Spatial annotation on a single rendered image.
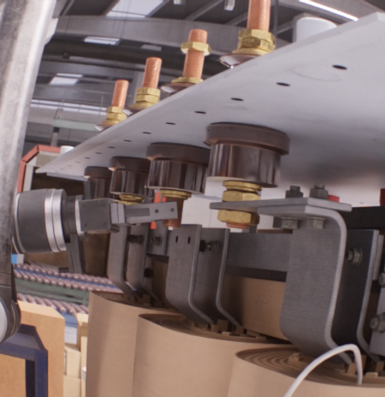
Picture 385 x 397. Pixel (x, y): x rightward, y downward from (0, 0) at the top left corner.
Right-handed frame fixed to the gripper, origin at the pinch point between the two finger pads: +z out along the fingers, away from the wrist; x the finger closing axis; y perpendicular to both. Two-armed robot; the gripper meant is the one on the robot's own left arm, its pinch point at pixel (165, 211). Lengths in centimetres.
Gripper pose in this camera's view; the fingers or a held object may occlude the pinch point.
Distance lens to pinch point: 123.6
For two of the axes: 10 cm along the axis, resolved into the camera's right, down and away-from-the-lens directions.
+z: 10.0, -0.8, 0.0
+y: -0.8, -9.9, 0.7
